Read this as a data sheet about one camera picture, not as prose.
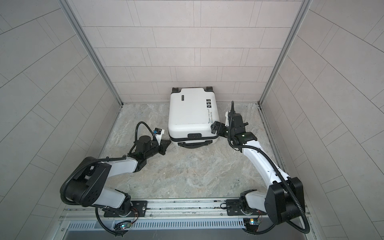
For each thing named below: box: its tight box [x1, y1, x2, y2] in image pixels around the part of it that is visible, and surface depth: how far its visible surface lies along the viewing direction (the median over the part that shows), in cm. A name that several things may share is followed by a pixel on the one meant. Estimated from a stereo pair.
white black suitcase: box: [168, 86, 220, 148], surface depth 88 cm
